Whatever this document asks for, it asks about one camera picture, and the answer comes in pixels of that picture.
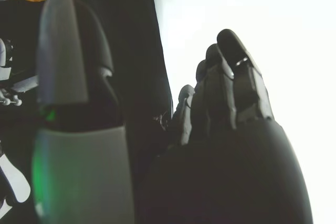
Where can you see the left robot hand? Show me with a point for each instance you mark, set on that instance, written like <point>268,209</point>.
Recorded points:
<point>225,171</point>

